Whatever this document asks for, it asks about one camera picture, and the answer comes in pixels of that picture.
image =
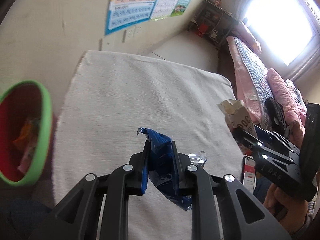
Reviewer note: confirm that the white pink Pocky packet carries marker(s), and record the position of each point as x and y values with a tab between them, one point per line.
237	116

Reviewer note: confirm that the smartphone with red screen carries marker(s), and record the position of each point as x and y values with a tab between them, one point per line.
248	173

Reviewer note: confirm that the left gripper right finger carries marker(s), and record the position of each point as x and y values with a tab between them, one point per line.
180	164

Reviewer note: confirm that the white double wall socket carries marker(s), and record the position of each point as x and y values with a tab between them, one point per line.
132	32

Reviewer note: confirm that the pink floral blanket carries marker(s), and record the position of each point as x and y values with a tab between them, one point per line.
294	115

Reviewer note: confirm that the black garment on bed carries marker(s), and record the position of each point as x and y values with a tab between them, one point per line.
276	115

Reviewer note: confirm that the dark blue cookie wrapper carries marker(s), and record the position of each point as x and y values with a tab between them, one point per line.
161	167

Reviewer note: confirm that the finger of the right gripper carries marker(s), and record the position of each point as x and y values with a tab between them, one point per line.
278	143
250	144

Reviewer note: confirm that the blue pinyin wall poster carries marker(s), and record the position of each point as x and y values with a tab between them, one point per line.
124	13

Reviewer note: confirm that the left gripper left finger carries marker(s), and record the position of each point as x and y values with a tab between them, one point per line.
138	178

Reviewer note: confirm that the blue silver snack bag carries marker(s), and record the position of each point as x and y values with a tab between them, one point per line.
198	159

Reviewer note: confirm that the window curtain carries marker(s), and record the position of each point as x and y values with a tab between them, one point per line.
310	62

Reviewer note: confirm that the white wall switch plate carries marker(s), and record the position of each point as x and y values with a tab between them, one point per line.
107	43

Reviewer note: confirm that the green red trash bin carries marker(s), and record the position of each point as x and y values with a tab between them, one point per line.
27	123

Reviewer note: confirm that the person's right hand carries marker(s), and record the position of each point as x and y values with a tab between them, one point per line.
296	215

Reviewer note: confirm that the bed with plaid quilt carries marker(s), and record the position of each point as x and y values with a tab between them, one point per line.
251	82

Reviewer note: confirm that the white towel table cover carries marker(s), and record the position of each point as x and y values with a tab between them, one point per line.
112	95

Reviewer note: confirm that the dark shelf rack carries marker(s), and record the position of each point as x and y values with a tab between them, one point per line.
212	23

